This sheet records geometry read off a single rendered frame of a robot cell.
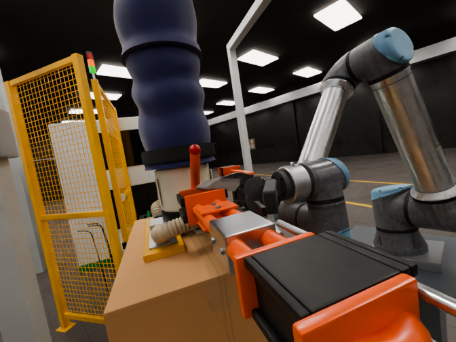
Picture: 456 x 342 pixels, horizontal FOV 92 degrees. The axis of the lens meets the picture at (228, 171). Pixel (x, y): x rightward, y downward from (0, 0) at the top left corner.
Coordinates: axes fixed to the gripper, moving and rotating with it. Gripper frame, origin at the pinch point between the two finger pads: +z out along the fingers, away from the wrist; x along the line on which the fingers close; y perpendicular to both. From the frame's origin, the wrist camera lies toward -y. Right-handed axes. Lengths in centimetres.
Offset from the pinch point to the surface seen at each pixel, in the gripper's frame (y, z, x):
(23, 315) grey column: 124, 99, -70
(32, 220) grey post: 340, 179, -44
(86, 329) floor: 168, 84, -119
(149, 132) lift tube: 20.4, 7.6, 18.5
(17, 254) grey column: 125, 95, -32
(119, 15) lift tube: 21, 10, 49
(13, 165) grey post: 338, 183, 37
